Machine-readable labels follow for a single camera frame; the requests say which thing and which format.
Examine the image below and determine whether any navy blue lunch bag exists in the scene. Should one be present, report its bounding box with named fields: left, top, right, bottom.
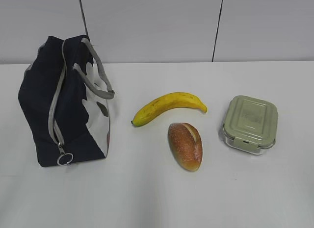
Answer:
left=18, top=35, right=115, bottom=167

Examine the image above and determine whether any yellow banana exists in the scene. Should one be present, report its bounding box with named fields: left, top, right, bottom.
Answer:
left=131, top=92, right=208, bottom=127

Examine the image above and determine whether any brown bread roll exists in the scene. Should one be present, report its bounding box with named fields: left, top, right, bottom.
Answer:
left=167, top=123, right=203, bottom=172

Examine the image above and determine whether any green lidded glass container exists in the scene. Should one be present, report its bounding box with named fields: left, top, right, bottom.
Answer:
left=222, top=95, right=278, bottom=155

